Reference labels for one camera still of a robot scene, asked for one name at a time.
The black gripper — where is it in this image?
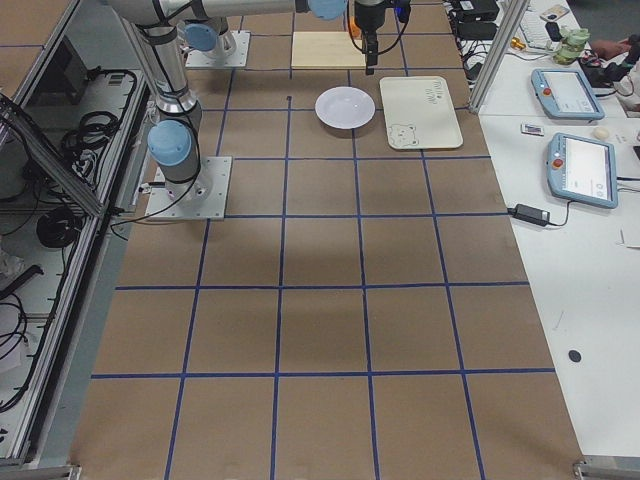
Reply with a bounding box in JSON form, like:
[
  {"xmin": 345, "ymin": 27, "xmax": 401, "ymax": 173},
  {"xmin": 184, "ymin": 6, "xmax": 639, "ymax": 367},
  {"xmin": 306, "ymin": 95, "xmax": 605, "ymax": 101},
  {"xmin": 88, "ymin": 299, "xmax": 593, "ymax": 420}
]
[{"xmin": 354, "ymin": 0, "xmax": 388, "ymax": 76}]

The orange fruit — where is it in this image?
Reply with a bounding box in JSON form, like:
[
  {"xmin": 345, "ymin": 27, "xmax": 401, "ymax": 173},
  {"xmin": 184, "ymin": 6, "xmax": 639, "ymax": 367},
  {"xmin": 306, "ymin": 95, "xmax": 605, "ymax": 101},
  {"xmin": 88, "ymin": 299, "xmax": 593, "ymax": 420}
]
[{"xmin": 349, "ymin": 18, "xmax": 362, "ymax": 39}]

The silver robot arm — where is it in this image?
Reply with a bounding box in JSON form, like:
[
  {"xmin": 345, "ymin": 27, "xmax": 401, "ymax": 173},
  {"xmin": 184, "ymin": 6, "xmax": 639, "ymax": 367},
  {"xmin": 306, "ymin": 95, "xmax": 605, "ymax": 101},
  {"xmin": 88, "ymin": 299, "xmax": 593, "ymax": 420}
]
[
  {"xmin": 109, "ymin": 1, "xmax": 349, "ymax": 207},
  {"xmin": 179, "ymin": 17, "xmax": 237, "ymax": 59}
]

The cream bear tray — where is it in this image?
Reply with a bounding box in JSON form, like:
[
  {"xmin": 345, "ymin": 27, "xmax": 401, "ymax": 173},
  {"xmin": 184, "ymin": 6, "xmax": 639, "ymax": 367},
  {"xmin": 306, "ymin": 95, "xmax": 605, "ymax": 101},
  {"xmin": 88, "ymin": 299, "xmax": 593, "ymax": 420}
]
[{"xmin": 379, "ymin": 76, "xmax": 463, "ymax": 150}]

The wooden cutting board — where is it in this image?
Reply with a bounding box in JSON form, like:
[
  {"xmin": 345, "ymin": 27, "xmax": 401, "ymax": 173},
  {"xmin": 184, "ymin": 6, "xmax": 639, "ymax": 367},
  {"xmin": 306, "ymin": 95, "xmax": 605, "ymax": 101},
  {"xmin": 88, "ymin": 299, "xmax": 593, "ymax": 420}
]
[{"xmin": 291, "ymin": 31, "xmax": 365, "ymax": 70}]

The white round plate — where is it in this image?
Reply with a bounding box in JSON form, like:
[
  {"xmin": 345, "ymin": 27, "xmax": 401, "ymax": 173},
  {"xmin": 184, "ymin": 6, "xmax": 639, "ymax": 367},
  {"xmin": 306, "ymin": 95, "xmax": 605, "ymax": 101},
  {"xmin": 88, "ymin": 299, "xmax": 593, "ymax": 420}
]
[{"xmin": 314, "ymin": 86, "xmax": 375, "ymax": 129}]

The small card packet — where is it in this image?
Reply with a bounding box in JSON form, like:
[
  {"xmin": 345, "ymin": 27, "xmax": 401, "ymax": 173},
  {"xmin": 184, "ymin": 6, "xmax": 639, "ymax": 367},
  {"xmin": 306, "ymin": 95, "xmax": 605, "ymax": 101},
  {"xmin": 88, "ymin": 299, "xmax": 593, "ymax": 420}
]
[{"xmin": 520, "ymin": 123, "xmax": 545, "ymax": 137}]

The far blue teach pendant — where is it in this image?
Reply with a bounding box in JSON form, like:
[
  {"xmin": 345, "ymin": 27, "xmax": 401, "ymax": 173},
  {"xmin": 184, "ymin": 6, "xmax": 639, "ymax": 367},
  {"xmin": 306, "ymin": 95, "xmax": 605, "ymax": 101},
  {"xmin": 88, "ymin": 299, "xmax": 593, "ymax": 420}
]
[{"xmin": 530, "ymin": 69, "xmax": 605, "ymax": 121}]

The blue teach pendant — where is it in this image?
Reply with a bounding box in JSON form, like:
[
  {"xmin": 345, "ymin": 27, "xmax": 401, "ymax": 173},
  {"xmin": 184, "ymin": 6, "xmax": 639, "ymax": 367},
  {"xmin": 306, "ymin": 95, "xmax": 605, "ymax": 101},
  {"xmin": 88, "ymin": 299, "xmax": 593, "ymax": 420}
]
[
  {"xmin": 530, "ymin": 69, "xmax": 605, "ymax": 121},
  {"xmin": 546, "ymin": 133, "xmax": 618, "ymax": 209}
]

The black power adapter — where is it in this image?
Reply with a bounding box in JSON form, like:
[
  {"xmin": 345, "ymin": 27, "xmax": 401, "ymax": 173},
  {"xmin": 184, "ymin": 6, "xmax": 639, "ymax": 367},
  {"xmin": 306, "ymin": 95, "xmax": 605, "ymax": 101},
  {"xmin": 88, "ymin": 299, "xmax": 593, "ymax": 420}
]
[{"xmin": 507, "ymin": 204, "xmax": 550, "ymax": 227}]

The small cream ball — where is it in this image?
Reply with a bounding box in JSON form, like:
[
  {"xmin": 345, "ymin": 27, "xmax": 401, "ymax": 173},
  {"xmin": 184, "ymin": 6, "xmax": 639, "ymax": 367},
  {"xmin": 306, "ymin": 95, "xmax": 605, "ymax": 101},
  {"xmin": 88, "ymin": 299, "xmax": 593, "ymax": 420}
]
[{"xmin": 592, "ymin": 127, "xmax": 610, "ymax": 141}]

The near blue teach pendant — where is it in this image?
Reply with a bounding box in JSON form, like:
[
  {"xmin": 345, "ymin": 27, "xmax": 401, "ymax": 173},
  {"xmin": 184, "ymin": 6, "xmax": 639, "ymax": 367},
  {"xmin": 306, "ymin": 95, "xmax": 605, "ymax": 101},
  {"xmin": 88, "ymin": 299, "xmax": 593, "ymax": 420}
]
[{"xmin": 546, "ymin": 133, "xmax": 618, "ymax": 209}]

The aluminium frame post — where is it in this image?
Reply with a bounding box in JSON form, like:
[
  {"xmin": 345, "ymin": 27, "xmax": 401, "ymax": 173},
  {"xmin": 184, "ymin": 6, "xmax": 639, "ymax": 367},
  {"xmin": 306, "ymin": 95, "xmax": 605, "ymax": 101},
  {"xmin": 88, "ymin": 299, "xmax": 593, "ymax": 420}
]
[{"xmin": 469, "ymin": 0, "xmax": 530, "ymax": 114}]

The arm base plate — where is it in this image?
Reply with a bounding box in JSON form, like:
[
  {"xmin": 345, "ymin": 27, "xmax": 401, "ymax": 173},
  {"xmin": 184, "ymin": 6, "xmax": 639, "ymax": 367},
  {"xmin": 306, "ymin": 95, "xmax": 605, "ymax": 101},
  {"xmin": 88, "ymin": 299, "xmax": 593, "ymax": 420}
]
[
  {"xmin": 185, "ymin": 29, "xmax": 251, "ymax": 70},
  {"xmin": 145, "ymin": 156, "xmax": 233, "ymax": 221}
]

